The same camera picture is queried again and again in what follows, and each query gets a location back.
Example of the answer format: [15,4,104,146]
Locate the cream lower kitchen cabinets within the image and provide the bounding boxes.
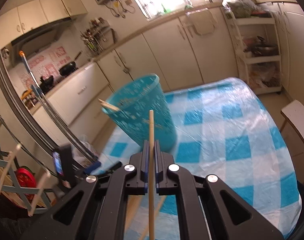
[29,0,304,140]

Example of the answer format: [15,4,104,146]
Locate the teal perforated plastic basket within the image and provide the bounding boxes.
[102,74,177,152]

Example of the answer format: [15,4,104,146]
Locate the black range hood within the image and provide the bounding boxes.
[6,17,72,67]

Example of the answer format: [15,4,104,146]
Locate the wall utensil rack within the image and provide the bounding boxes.
[80,17,117,57]

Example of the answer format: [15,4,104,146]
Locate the blue white checkered tablecloth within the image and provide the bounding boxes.
[96,77,302,237]

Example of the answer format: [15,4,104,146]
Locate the wooden folding drying rack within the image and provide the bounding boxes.
[0,116,52,217]

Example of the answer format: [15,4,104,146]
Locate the black wok pan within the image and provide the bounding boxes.
[59,51,82,76]

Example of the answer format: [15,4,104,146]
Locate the broom with blue handle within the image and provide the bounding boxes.
[19,50,98,163]

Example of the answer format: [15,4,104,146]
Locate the white storage shelf rack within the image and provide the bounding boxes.
[224,10,282,95]

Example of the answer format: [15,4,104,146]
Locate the black pot on stove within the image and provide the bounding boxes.
[40,75,54,94]

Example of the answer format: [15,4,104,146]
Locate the wooden chopstick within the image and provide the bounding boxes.
[124,196,143,231]
[98,99,120,112]
[139,196,166,240]
[148,109,156,240]

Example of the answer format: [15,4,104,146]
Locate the smartphone on stand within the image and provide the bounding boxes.
[52,144,74,189]

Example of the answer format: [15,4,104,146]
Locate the red round object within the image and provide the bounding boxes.
[15,166,37,188]

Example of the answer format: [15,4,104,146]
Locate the wooden chair seat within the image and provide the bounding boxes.
[280,99,304,185]

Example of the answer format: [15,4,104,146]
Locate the cream upper wall cabinets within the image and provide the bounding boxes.
[0,0,87,49]

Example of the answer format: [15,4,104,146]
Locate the plastic bag on shelf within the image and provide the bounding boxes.
[222,0,265,18]

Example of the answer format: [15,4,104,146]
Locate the wooden chopstick in basket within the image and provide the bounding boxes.
[98,99,120,112]

